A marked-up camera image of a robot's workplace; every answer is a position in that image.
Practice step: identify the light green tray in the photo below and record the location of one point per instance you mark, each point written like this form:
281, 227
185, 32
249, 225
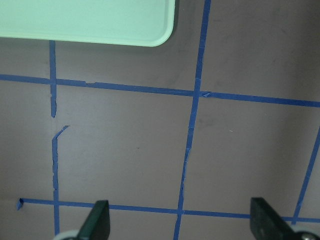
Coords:
143, 23

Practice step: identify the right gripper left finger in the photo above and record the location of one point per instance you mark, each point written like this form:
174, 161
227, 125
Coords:
97, 224

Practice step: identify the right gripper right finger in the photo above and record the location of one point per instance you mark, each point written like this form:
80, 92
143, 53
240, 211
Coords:
266, 224

